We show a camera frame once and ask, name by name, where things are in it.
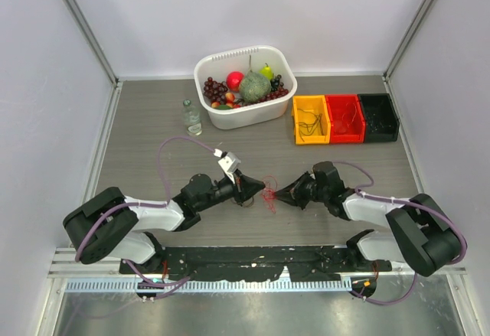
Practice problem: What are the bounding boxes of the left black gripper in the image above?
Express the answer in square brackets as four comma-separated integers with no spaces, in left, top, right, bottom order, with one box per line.
[196,169,265,212]

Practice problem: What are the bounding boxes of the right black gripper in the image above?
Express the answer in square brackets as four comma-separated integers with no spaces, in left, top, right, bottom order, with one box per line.
[273,170,329,210]

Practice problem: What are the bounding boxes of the thin black wire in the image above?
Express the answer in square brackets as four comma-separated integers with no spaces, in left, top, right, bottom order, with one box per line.
[365,100,395,136]

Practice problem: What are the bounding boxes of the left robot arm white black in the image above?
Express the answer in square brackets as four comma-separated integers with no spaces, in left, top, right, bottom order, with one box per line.
[63,170,265,274]

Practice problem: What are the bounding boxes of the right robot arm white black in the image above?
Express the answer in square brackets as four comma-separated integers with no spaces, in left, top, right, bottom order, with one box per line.
[274,161,467,277]

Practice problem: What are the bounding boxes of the yellow storage bin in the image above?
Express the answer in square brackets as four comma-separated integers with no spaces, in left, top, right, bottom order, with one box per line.
[292,95,331,145]

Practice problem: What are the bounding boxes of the white plastic basket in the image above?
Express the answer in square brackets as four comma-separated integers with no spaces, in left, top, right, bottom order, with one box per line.
[194,45,298,130]

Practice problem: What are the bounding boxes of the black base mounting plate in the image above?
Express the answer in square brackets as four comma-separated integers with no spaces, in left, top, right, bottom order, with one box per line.
[136,246,392,282]

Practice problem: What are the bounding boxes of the clear glass bottle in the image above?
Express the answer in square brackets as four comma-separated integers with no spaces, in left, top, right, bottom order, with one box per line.
[182,99,202,136]

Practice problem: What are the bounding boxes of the red storage bin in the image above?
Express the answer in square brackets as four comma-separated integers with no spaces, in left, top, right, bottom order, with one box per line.
[325,94,365,144]

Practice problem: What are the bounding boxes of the small peaches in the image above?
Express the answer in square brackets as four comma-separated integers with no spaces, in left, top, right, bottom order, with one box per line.
[210,91,243,109]

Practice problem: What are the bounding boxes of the red cherry bunch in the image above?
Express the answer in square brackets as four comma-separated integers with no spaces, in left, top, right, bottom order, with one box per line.
[243,88,289,106]

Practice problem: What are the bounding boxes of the green netted melon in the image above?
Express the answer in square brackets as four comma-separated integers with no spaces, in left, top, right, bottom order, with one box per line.
[239,72,271,102]

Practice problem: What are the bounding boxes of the dark red grape bunch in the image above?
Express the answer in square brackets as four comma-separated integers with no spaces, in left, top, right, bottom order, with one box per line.
[203,77,229,102]

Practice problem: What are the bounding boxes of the dark purple grape bunch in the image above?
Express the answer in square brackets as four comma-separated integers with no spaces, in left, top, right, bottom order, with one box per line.
[270,74,284,92]

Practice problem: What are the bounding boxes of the black storage bin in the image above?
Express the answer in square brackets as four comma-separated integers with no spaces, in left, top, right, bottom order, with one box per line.
[358,93,400,143]

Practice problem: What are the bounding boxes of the red pomegranate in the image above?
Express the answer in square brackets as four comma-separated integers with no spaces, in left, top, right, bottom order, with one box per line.
[226,71,244,92]

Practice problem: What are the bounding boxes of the green pear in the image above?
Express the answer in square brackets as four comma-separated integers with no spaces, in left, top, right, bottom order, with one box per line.
[260,64,274,81]

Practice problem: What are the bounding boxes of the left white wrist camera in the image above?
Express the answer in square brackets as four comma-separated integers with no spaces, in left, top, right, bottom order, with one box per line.
[214,149,241,183]

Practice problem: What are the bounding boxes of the white slotted cable duct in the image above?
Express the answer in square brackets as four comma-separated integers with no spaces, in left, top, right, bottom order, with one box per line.
[65,277,352,294]

